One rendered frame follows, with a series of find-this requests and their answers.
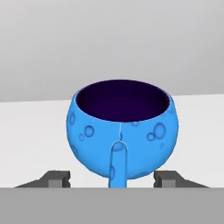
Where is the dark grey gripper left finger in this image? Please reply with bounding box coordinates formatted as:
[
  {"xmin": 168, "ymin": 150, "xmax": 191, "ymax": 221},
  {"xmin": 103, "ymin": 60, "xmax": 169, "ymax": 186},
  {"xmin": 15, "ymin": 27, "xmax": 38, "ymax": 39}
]
[{"xmin": 13, "ymin": 171, "xmax": 72, "ymax": 189}]

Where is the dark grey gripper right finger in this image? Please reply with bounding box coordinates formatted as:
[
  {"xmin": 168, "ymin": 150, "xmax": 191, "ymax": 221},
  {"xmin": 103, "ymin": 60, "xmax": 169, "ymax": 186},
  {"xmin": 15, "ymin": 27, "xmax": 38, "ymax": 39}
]
[{"xmin": 153, "ymin": 171, "xmax": 211, "ymax": 189}]

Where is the blue round bubble-pattern cup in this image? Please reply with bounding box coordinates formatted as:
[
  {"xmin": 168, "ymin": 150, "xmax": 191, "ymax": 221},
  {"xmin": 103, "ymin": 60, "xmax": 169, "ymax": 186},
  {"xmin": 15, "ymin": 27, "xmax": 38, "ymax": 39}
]
[{"xmin": 66, "ymin": 79, "xmax": 179, "ymax": 189}]

